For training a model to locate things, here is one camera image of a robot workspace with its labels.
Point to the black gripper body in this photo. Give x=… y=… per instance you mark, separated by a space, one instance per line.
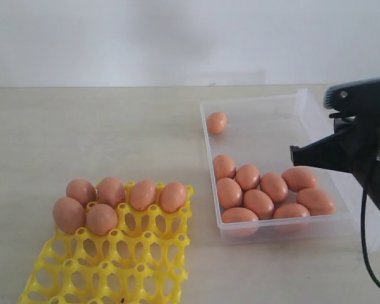
x=361 y=143

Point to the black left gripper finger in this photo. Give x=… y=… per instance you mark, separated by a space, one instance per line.
x=331 y=153

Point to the brown egg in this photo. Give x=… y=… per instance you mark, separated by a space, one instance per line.
x=216 y=122
x=69 y=215
x=111 y=191
x=317 y=201
x=247 y=177
x=82 y=191
x=142 y=195
x=173 y=196
x=229 y=193
x=260 y=203
x=101 y=219
x=291 y=210
x=298 y=178
x=273 y=185
x=238 y=215

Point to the brown egg edge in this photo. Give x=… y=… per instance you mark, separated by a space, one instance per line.
x=224 y=166

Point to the yellow plastic egg tray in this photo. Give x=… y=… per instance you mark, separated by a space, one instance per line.
x=142 y=260

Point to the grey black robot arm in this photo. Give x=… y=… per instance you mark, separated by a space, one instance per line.
x=354 y=148

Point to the clear plastic container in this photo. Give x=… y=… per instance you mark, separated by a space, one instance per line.
x=260 y=132

